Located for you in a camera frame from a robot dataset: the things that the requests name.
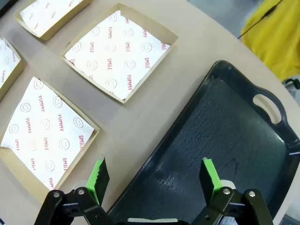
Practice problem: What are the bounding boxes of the person in yellow hoodie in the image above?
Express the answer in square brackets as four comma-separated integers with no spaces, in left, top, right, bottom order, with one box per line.
[241,0,300,83]

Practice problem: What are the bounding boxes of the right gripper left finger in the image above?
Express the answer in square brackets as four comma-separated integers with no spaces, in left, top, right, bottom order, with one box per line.
[34,157,111,225]

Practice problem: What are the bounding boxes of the brown cardboard donut box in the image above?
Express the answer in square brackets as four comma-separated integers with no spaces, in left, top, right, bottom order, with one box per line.
[60,2,179,104]
[0,76,100,204]
[14,0,93,42]
[0,37,27,101]

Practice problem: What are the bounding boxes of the white printed paper liner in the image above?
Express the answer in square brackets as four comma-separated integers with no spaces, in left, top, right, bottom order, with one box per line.
[19,0,84,38]
[0,38,22,90]
[64,9,171,100]
[0,76,95,190]

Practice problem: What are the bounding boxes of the thin black cable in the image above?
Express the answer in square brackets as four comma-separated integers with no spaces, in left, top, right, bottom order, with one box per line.
[237,0,283,39]

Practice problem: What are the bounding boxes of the black plastic tray with handles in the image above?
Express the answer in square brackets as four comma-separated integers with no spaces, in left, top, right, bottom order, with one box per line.
[106,60,300,225]

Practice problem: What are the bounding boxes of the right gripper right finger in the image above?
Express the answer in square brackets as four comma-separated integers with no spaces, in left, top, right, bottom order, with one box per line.
[191,157,275,225]

